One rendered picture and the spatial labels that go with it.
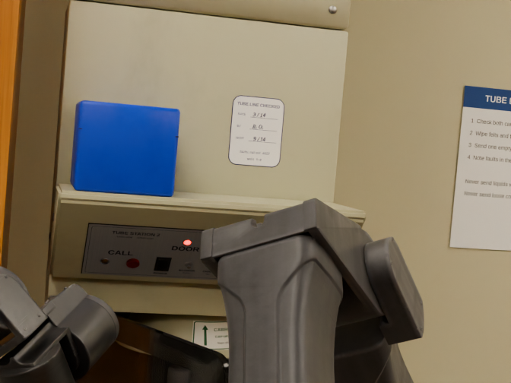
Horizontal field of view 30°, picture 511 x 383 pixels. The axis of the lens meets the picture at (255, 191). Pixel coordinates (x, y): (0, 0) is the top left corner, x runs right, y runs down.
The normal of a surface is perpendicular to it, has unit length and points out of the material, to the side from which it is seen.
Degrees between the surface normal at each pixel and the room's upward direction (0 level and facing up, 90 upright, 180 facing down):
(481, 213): 90
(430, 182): 90
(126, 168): 90
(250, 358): 56
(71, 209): 135
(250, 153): 90
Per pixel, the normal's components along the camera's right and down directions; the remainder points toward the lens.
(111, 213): 0.11, 0.76
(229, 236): -0.44, -0.56
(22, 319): 0.71, -0.49
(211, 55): 0.23, 0.07
